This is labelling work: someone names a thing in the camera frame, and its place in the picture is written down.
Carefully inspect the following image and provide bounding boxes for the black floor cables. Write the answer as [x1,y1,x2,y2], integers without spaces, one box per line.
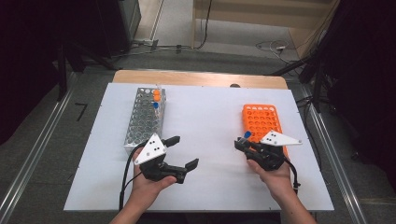
[295,95,323,169]

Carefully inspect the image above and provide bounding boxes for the person's left hand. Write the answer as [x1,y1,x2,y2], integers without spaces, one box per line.
[130,148,178,208]

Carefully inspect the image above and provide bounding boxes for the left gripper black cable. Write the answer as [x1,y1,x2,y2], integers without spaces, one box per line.
[118,140,149,212]

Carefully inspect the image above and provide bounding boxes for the silver metal tube rack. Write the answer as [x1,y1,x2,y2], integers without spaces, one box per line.
[123,87,167,154]

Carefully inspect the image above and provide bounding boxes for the person's right hand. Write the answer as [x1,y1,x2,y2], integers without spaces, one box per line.
[247,158,297,204]

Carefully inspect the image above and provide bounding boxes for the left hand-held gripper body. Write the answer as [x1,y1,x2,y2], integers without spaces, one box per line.
[134,133,189,185]

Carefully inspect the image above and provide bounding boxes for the orange plastic tube rack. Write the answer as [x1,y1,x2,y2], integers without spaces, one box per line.
[242,104,289,157]

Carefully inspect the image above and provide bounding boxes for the hanging black cable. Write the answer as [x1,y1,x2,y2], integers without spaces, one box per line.
[194,0,213,50]

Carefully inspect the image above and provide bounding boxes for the grey floor cables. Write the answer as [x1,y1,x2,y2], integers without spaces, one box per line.
[115,37,194,59]

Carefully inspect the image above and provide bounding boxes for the black metal stand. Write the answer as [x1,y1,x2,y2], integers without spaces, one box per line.
[267,55,332,114]
[56,40,120,102]

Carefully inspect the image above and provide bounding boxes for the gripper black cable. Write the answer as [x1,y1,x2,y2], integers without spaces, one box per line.
[282,157,302,194]
[118,140,149,212]

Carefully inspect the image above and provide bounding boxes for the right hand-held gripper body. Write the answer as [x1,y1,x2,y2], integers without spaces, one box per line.
[246,130,303,172]

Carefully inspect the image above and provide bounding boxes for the white floor cable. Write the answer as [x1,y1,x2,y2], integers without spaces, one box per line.
[255,39,301,65]

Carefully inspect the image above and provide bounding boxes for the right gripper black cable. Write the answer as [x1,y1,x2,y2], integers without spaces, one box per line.
[282,157,302,194]

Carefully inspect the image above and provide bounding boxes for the white table board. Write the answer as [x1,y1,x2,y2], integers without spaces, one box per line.
[64,82,334,213]

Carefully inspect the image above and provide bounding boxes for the aluminium floor rail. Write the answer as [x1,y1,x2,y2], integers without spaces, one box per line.
[0,72,78,224]
[299,83,370,224]

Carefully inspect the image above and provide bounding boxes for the dark grey cabinet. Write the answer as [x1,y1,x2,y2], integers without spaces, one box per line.
[92,0,142,59]

